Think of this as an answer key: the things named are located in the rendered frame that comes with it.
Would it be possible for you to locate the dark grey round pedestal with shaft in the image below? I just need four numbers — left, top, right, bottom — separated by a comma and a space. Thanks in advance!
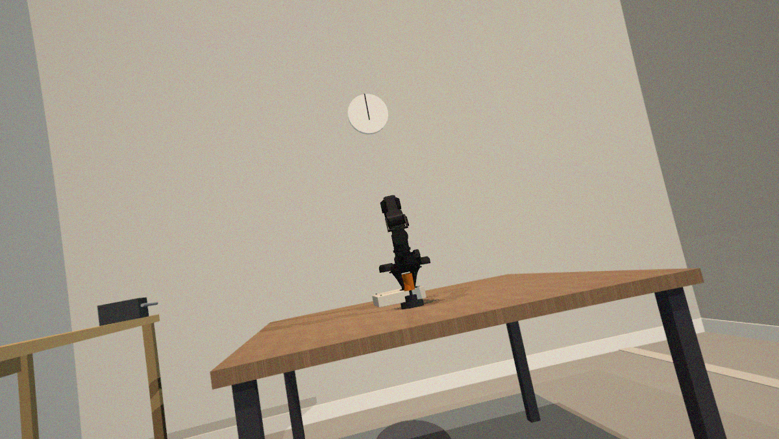
401, 290, 424, 309

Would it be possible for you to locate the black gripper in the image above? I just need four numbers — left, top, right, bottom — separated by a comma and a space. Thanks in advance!
379, 245, 430, 289

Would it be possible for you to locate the orange knob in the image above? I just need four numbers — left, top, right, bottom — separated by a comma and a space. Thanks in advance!
402, 273, 415, 291

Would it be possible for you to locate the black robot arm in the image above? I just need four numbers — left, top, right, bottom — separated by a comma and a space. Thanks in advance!
380, 195, 421, 274

